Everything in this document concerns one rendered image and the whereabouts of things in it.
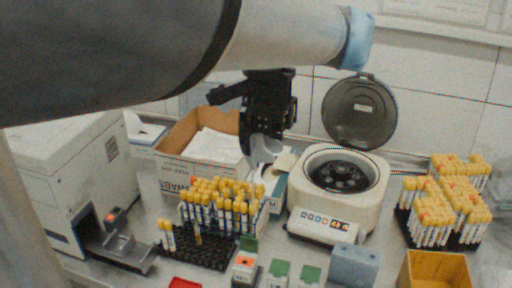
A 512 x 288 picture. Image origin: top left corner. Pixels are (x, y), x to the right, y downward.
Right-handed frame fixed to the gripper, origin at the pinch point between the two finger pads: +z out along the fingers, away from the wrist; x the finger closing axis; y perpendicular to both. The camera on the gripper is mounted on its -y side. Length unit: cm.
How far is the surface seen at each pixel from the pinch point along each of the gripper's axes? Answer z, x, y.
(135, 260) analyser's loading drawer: 21.8, -17.5, -20.5
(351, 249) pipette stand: 15.7, 0.8, 21.8
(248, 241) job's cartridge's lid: 15.2, -6.2, 1.9
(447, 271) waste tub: 21.2, 7.5, 43.5
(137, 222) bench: 25.8, -4.7, -31.6
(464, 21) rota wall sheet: -23, 53, 37
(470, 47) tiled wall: -16, 54, 40
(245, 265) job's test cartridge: 18.0, -10.0, 3.1
